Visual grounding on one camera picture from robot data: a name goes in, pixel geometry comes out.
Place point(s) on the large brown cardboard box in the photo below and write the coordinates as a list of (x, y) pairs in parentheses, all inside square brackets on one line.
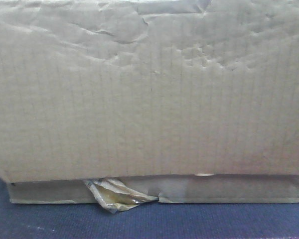
[(192, 101)]

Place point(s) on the crumpled clear packing tape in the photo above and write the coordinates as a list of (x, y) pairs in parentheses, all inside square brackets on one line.
[(114, 196)]

